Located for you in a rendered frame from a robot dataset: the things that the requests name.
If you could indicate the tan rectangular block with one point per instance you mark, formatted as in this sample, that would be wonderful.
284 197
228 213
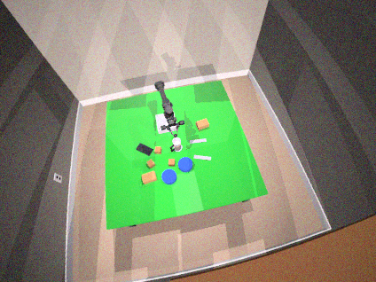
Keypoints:
151 164
202 124
149 177
171 162
157 150

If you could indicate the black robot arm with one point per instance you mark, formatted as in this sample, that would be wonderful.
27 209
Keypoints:
166 104

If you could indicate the dark grey flat mat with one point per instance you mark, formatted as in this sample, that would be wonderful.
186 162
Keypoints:
144 149

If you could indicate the blue cylinder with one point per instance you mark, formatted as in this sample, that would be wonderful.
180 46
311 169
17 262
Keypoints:
185 164
168 176

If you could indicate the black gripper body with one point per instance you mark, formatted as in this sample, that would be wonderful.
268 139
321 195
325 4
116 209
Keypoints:
171 125

